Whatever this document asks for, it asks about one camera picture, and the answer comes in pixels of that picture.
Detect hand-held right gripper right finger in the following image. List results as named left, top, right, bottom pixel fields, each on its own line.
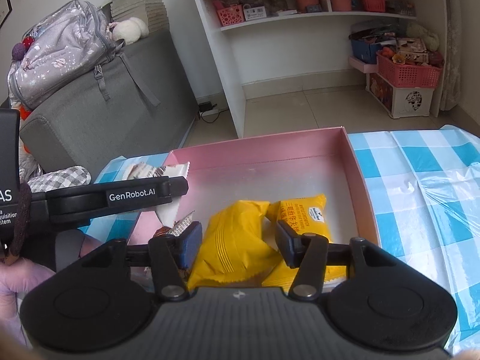
left=275, top=222, right=398, bottom=301

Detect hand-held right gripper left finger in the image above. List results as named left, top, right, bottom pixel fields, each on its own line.
left=80, top=221, right=203, bottom=301

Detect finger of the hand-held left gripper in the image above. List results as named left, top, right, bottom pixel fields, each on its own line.
left=31, top=175, right=189, bottom=230

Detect white brown snack packet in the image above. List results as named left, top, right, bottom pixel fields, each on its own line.
left=122, top=161, right=192, bottom=225

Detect large plain yellow snack packet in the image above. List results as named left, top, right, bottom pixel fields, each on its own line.
left=187, top=199, right=286, bottom=290

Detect yellow biscuit packet blue label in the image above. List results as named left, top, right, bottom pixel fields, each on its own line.
left=262, top=194, right=352, bottom=290

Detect pink cardboard box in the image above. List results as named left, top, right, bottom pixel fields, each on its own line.
left=129, top=125, right=383, bottom=297

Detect person's left forearm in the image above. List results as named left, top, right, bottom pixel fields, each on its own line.
left=0, top=259, right=55, bottom=349

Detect small brown checked candy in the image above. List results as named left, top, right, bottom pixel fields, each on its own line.
left=155, top=210, right=196, bottom=239

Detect orange plush toy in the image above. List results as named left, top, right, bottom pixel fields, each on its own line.
left=17, top=104, right=35, bottom=155

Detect grey checked cushion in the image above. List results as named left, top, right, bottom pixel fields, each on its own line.
left=25, top=165, right=92, bottom=194

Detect grey sofa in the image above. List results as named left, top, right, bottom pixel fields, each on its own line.
left=0, top=28, right=200, bottom=182

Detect lilac printed backpack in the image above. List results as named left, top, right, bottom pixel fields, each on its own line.
left=7, top=0, right=163, bottom=112

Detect blue checked tablecloth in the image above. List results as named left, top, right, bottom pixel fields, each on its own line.
left=75, top=124, right=480, bottom=358

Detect white shelf unit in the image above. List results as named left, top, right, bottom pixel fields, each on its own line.
left=185, top=0, right=449, bottom=140

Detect white plush toy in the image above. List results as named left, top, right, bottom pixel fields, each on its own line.
left=108, top=17, right=150, bottom=44

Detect white printed storage box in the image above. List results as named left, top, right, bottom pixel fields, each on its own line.
left=365, top=71, right=436, bottom=118

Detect stack of books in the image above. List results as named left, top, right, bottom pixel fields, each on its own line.
left=96, top=0, right=170, bottom=35

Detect pink tray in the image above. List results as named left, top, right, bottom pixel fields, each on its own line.
left=348, top=55, right=379, bottom=74

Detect pink perforated basket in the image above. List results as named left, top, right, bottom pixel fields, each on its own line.
left=213, top=0, right=245, bottom=28

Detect blue storage box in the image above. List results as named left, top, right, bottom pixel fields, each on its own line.
left=350, top=37, right=384, bottom=65

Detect pink mesh basket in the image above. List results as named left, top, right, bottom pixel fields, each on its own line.
left=376, top=50, right=444, bottom=89

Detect white labelled box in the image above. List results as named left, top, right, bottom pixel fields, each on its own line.
left=243, top=3, right=268, bottom=22

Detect pile of printed toy boxes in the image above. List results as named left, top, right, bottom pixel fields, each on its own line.
left=380, top=37, right=432, bottom=65

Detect pile of small toys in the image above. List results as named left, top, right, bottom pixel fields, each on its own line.
left=348, top=20, right=408, bottom=44

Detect clear container of trinkets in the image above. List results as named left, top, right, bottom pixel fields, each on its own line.
left=264, top=0, right=296, bottom=16

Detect green plush toy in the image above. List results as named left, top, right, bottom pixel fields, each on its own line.
left=406, top=22, right=440, bottom=52

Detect small red basket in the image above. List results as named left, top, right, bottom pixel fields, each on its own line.
left=359, top=0, right=388, bottom=13

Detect small trinkets on shelf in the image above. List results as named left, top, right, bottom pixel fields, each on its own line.
left=387, top=1, right=418, bottom=18

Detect pale curtain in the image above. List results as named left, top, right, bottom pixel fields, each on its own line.
left=440, top=0, right=470, bottom=112

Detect brown fuzzy strap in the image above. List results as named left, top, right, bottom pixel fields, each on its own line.
left=3, top=182, right=34, bottom=268

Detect black cable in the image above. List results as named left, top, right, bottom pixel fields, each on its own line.
left=200, top=108, right=229, bottom=125

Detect wall picture frame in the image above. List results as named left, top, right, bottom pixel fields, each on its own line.
left=0, top=0, right=14, bottom=28

